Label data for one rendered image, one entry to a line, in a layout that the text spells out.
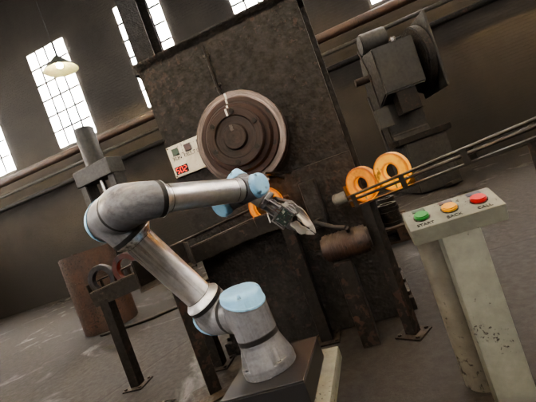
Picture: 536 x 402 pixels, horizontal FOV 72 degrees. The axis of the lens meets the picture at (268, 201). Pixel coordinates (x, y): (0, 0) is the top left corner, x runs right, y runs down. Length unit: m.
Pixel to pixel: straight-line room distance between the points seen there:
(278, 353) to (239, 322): 0.13
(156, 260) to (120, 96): 8.73
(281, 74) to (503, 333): 1.49
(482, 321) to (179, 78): 1.80
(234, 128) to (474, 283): 1.19
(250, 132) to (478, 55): 6.99
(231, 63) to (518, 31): 7.15
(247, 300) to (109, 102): 9.04
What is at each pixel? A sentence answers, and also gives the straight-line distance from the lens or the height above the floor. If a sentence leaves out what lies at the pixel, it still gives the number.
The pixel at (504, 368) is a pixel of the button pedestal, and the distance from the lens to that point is 1.25.
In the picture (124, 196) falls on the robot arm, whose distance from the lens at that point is 0.93.
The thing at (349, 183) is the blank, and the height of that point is 0.73.
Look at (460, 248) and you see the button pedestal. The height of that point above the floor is 0.50.
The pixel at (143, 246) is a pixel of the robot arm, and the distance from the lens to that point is 1.03.
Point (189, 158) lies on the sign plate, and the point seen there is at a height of 1.14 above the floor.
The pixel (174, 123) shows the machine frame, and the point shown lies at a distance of 2.19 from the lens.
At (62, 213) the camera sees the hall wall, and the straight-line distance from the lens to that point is 10.77.
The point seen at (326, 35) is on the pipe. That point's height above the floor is 3.17.
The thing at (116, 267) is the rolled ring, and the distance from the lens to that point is 2.32.
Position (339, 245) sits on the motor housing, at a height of 0.48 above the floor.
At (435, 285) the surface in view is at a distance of 1.30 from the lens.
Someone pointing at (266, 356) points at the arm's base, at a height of 0.41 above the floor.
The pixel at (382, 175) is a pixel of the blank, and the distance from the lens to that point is 1.59.
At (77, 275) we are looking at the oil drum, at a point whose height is 0.66.
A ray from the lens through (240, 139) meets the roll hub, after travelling 1.78.
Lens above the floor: 0.81
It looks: 1 degrees down
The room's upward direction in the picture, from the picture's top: 20 degrees counter-clockwise
